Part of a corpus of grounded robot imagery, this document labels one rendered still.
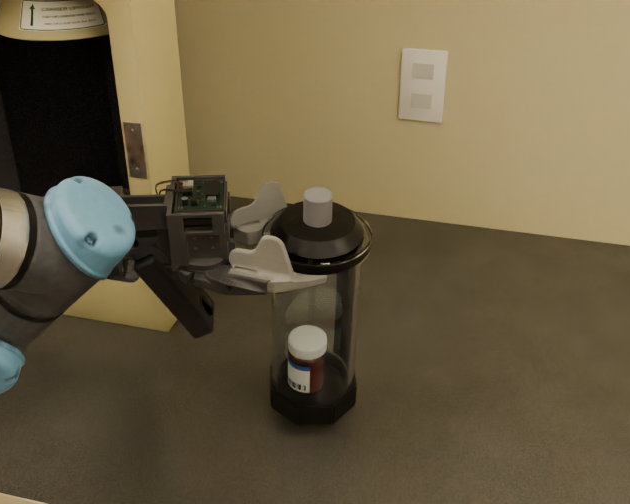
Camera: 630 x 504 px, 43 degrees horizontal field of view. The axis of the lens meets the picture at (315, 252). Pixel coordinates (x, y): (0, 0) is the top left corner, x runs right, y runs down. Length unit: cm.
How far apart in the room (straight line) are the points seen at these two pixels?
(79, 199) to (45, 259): 5
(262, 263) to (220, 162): 70
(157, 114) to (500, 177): 60
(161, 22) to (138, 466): 50
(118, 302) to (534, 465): 56
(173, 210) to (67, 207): 17
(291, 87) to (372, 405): 59
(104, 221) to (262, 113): 77
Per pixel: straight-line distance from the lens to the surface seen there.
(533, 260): 126
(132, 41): 91
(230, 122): 139
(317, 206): 75
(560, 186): 133
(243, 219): 81
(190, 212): 74
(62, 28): 98
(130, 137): 96
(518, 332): 110
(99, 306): 111
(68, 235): 61
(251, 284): 75
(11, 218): 61
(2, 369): 71
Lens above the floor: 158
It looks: 31 degrees down
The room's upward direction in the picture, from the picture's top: straight up
